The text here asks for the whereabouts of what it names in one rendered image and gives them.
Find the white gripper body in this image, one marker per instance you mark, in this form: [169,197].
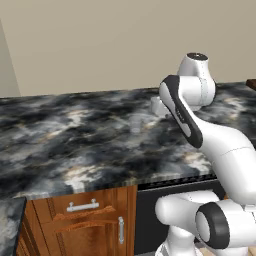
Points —
[157,105]

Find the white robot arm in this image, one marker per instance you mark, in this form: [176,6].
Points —
[230,156]

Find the wooden drawer front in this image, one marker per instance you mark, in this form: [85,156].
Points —
[110,200]

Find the black dishwasher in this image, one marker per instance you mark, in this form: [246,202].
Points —
[146,216]

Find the wooden cupboard door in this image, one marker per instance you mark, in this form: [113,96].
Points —
[90,238]

